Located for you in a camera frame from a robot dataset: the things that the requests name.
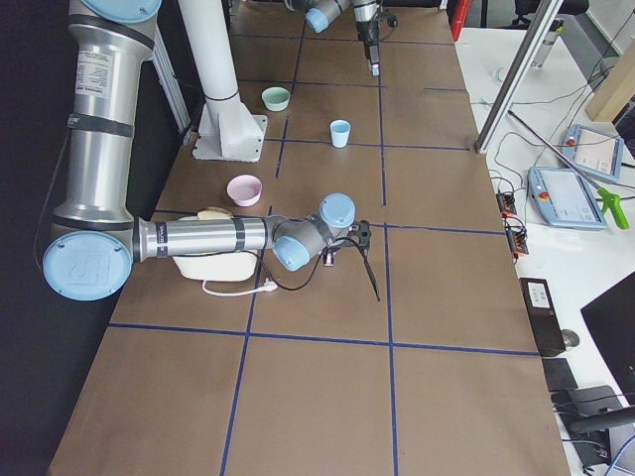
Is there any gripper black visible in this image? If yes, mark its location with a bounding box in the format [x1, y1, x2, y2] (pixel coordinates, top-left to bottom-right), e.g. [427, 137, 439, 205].
[321, 246, 341, 268]
[356, 19, 380, 75]

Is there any light blue cup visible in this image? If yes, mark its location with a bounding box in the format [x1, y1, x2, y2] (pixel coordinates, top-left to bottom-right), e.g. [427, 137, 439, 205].
[329, 119, 351, 149]

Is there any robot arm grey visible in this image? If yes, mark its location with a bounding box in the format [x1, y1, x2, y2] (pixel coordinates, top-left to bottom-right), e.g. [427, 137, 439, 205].
[283, 0, 381, 76]

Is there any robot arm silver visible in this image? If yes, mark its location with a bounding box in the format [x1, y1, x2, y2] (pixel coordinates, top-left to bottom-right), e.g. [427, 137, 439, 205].
[42, 1, 360, 301]

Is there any cream toaster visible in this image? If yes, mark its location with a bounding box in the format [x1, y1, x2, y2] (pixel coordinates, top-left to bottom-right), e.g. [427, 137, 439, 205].
[176, 210, 259, 283]

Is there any green bowl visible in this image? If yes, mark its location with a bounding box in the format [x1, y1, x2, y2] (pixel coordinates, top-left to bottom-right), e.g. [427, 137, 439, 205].
[261, 86, 291, 112]

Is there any pink bowl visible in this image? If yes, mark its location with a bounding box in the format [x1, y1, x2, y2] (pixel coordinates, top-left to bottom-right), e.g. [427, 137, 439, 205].
[226, 175, 263, 207]

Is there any toast slice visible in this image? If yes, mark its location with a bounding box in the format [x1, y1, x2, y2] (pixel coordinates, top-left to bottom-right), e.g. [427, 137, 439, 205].
[196, 207, 233, 220]

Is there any orange black connector block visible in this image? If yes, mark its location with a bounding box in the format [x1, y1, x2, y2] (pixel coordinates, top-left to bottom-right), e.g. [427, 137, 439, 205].
[496, 191, 529, 262]

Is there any black box with label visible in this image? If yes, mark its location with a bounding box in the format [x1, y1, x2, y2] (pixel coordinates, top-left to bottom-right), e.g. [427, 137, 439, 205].
[519, 278, 566, 357]

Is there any teach pendant near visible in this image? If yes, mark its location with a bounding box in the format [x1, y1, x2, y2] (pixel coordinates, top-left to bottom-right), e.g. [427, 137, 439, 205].
[527, 167, 607, 230]

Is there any teach pendant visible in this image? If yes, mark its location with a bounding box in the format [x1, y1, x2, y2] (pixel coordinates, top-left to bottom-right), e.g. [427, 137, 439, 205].
[527, 167, 607, 230]
[562, 124, 625, 183]

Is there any teach pendant far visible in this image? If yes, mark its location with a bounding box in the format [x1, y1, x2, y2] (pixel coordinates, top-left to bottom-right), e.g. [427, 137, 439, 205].
[562, 124, 625, 183]

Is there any black monitor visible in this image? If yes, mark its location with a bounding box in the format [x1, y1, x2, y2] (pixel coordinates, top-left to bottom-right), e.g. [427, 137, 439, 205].
[581, 278, 634, 403]

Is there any white toaster plug cable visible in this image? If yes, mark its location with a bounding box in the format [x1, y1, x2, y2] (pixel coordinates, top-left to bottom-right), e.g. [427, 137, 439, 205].
[200, 275, 282, 298]

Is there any white pedestal column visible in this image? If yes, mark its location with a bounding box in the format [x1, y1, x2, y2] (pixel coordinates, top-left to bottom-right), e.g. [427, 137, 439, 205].
[179, 0, 268, 163]

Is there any aluminium frame post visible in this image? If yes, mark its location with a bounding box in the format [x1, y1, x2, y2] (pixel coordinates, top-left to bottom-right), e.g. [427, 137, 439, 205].
[474, 0, 563, 154]

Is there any green handled reacher grabber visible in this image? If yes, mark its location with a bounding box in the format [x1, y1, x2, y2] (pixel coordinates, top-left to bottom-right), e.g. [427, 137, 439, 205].
[506, 109, 623, 230]

